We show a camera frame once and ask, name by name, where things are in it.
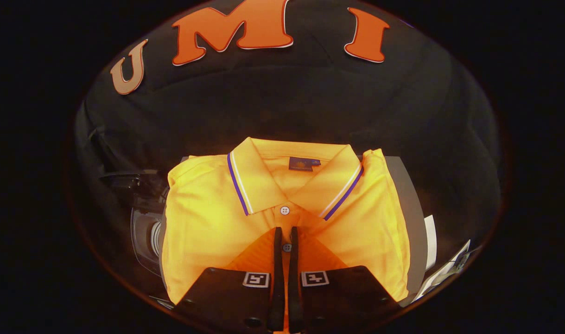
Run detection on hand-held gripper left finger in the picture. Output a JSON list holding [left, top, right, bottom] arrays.
[[171, 226, 285, 334]]

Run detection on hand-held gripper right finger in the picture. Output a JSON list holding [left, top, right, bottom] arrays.
[[289, 226, 403, 334]]

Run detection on yellow polo shirt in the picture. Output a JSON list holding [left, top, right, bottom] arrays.
[[162, 137, 412, 333]]

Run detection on dark grey washing machine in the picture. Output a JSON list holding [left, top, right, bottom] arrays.
[[129, 204, 168, 279]]

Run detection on beige cabinet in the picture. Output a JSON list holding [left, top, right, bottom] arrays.
[[180, 155, 427, 308]]

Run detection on white paper sheets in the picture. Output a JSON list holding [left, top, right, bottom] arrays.
[[412, 214, 473, 302]]

